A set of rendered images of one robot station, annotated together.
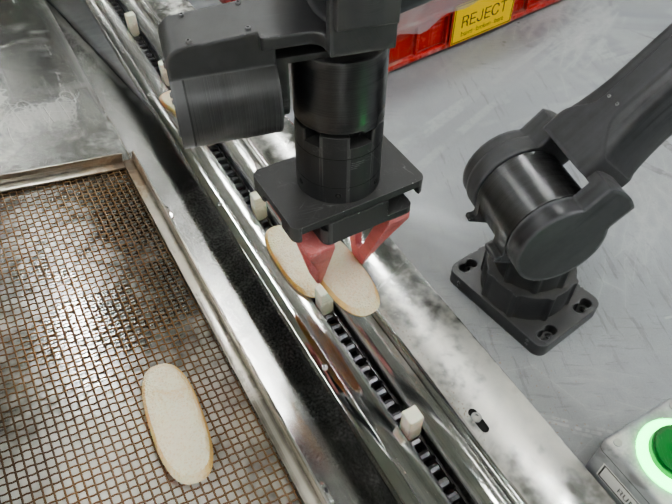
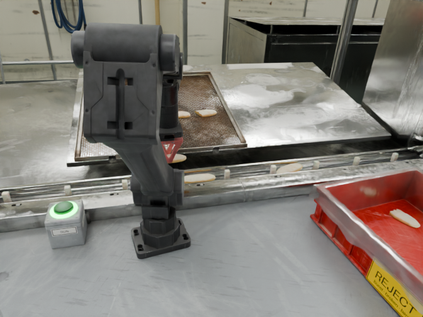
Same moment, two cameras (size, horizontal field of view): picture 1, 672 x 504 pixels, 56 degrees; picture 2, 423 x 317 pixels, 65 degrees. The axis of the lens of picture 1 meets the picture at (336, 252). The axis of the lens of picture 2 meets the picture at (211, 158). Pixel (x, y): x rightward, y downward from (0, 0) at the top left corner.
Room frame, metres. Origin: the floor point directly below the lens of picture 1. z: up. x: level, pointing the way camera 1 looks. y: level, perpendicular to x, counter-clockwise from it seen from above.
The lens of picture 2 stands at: (0.62, -0.69, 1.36)
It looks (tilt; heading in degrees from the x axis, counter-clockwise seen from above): 30 degrees down; 104
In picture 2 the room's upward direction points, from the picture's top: 3 degrees clockwise
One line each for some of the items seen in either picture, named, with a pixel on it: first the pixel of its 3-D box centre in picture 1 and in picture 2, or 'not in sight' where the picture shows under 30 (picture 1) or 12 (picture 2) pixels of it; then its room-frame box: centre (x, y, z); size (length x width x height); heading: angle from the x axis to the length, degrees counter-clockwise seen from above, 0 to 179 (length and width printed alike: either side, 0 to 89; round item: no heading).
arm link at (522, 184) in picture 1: (531, 219); (157, 192); (0.37, -0.16, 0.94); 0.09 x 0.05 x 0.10; 107
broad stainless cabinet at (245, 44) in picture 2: not in sight; (330, 71); (0.91, 2.81, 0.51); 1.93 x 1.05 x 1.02; 30
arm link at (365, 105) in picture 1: (329, 75); (166, 91); (0.32, 0.00, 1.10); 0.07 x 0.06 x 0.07; 107
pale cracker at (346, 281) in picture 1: (338, 267); (167, 158); (0.32, 0.00, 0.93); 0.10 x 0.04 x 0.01; 30
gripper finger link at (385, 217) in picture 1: (344, 224); (167, 143); (0.33, -0.01, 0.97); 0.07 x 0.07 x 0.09; 30
